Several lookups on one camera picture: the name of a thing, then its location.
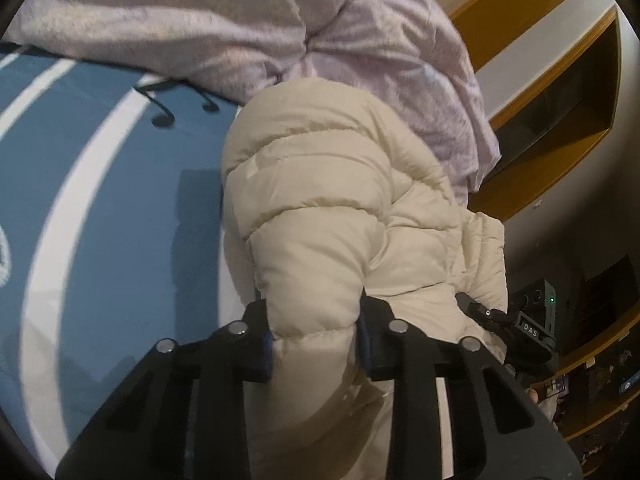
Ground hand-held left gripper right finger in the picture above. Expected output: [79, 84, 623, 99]
[357, 294, 584, 480]

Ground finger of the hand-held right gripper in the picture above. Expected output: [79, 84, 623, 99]
[455, 292, 512, 332]

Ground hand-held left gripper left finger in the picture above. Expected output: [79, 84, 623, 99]
[55, 300, 275, 480]

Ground beige puffer jacket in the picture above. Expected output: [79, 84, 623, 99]
[220, 77, 511, 480]

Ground dark furniture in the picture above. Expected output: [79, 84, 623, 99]
[580, 255, 638, 341]

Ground low wooden shelf with clutter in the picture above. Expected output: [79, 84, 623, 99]
[537, 305, 640, 480]

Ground blue white striped bed sheet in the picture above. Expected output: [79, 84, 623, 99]
[0, 42, 261, 467]

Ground lilac crumpled duvet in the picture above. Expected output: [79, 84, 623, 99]
[9, 0, 503, 207]

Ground yellow wooden wall shelf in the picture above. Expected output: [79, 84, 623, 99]
[449, 0, 627, 223]

